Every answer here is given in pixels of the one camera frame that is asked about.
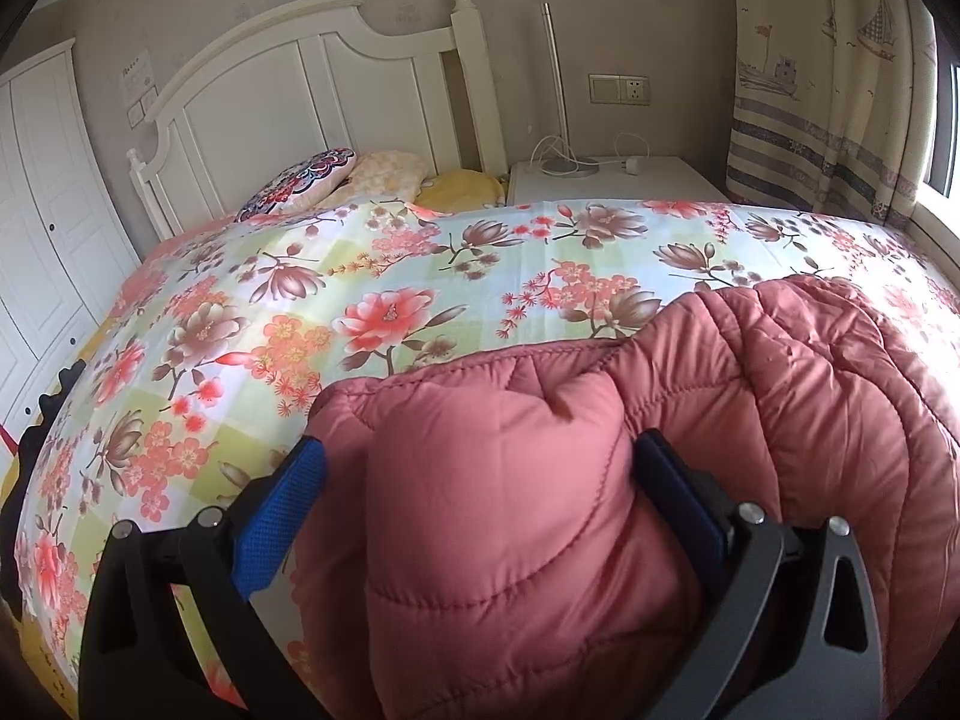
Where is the window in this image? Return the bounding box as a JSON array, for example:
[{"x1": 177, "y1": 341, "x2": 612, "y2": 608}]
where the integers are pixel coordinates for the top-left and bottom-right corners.
[{"x1": 919, "y1": 15, "x2": 960, "y2": 203}]

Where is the beige window ledge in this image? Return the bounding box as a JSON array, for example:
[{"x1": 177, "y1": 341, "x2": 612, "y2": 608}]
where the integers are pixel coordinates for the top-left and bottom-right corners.
[{"x1": 904, "y1": 191, "x2": 960, "y2": 278}]

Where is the yellow pillow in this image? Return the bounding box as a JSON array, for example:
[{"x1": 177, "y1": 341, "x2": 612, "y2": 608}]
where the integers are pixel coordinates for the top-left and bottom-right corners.
[{"x1": 412, "y1": 169, "x2": 507, "y2": 211}]

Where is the white wooden headboard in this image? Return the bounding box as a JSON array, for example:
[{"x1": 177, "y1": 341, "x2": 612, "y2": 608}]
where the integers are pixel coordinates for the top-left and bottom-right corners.
[{"x1": 126, "y1": 0, "x2": 511, "y2": 241}]

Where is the pink quilted jacket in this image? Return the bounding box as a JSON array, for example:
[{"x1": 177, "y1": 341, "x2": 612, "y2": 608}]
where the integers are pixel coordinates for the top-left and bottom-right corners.
[{"x1": 289, "y1": 275, "x2": 960, "y2": 720}]

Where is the beige wall socket panel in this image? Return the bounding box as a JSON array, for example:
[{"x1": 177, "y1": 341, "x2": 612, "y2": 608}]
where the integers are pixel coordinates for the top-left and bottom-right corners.
[{"x1": 589, "y1": 73, "x2": 652, "y2": 106}]

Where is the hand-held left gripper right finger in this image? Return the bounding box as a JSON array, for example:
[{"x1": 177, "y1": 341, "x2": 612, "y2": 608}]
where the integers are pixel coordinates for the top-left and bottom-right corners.
[{"x1": 634, "y1": 429, "x2": 882, "y2": 720}]

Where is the white nightstand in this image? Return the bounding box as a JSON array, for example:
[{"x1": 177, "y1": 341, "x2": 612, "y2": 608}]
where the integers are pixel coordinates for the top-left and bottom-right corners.
[{"x1": 506, "y1": 156, "x2": 732, "y2": 207}]

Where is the floral bed sheet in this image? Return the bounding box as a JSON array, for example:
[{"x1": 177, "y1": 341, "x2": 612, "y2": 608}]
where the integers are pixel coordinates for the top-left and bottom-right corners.
[{"x1": 15, "y1": 199, "x2": 960, "y2": 706}]

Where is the white wardrobe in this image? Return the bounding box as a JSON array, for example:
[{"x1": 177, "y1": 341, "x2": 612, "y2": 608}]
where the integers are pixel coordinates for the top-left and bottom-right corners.
[{"x1": 0, "y1": 37, "x2": 143, "y2": 428}]

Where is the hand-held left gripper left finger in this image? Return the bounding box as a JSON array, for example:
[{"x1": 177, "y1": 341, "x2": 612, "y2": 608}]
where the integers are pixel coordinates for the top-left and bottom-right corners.
[{"x1": 79, "y1": 435, "x2": 331, "y2": 720}]

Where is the peach floral pillow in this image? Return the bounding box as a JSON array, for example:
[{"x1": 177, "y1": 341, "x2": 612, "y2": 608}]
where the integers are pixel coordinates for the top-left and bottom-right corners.
[{"x1": 315, "y1": 150, "x2": 428, "y2": 207}]

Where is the silver desk lamp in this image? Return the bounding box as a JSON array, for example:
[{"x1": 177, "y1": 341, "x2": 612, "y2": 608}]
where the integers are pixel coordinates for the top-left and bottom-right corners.
[{"x1": 540, "y1": 2, "x2": 601, "y2": 177}]

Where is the patterned embroidered pillow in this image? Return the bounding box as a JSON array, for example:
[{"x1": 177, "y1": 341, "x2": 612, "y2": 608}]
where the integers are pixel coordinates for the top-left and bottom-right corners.
[{"x1": 236, "y1": 148, "x2": 357, "y2": 222}]

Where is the white wall notice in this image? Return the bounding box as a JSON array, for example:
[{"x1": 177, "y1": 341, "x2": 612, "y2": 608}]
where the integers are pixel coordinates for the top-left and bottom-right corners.
[{"x1": 120, "y1": 50, "x2": 152, "y2": 100}]

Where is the cream printed curtain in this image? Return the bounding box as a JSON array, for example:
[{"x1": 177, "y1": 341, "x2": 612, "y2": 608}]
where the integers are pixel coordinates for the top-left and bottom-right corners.
[{"x1": 724, "y1": 0, "x2": 946, "y2": 230}]

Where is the white cable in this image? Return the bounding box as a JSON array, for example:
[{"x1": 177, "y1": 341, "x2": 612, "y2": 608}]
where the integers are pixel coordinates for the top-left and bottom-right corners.
[{"x1": 531, "y1": 133, "x2": 646, "y2": 170}]

